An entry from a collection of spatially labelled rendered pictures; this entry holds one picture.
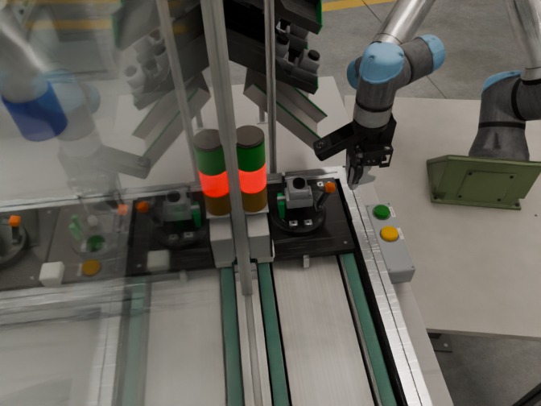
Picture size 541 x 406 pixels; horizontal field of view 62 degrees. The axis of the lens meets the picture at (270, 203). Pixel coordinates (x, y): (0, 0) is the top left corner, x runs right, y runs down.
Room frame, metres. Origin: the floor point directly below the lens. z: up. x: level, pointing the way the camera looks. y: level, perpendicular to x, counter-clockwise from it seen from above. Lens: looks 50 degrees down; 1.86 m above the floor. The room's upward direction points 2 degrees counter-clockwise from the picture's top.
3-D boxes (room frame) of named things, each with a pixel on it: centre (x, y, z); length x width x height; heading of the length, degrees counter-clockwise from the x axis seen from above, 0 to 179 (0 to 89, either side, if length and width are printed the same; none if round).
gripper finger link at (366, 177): (0.71, -0.22, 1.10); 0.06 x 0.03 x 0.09; 96
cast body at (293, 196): (0.72, -0.06, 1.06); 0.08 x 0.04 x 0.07; 95
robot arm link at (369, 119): (0.73, -0.21, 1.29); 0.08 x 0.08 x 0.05
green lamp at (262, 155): (0.52, 0.03, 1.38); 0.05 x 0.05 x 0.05
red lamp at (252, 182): (0.52, 0.03, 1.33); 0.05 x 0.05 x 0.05
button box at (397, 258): (0.66, -0.29, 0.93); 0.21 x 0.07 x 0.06; 5
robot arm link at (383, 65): (0.73, -0.22, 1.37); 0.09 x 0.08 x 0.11; 125
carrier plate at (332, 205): (0.72, -0.07, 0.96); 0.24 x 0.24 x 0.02; 5
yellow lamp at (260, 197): (0.52, 0.03, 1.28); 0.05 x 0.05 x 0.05
